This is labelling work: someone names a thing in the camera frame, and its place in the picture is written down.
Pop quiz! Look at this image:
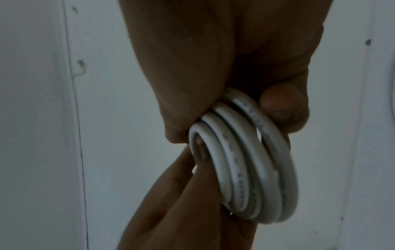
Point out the person's right hand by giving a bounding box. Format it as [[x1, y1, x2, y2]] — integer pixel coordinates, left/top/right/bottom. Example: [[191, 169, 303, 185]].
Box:
[[117, 0, 334, 147]]

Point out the person's left hand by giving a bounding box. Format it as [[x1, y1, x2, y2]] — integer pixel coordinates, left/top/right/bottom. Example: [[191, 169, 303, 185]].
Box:
[[115, 146, 258, 250]]

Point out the short white cable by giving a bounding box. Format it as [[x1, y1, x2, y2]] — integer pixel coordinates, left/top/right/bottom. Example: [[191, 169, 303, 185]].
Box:
[[188, 87, 300, 224]]

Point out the dangling white wire end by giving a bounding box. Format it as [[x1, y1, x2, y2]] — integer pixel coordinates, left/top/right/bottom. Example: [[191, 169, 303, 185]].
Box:
[[72, 58, 88, 77]]

